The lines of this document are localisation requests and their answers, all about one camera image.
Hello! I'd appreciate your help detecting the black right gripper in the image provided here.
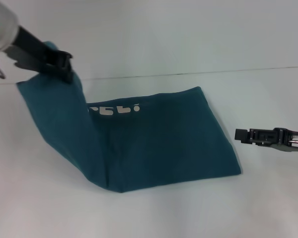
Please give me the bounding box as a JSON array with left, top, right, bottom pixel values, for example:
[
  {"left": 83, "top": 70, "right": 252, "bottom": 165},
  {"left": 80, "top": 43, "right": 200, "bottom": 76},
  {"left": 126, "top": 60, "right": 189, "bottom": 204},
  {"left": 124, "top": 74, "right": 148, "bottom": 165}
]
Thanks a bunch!
[{"left": 234, "top": 127, "right": 298, "bottom": 154}]

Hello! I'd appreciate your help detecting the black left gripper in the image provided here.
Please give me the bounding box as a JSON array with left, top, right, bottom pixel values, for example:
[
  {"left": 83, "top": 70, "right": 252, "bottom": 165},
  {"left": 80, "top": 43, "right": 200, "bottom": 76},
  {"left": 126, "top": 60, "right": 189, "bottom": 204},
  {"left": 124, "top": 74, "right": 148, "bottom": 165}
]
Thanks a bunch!
[{"left": 6, "top": 25, "right": 75, "bottom": 84}]

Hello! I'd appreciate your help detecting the teal t-shirt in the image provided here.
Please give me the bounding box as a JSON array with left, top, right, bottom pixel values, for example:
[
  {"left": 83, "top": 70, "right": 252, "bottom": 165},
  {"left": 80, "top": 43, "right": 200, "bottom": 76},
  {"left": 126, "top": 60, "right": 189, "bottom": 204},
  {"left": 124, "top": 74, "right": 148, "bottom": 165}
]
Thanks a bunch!
[{"left": 16, "top": 41, "right": 243, "bottom": 194}]

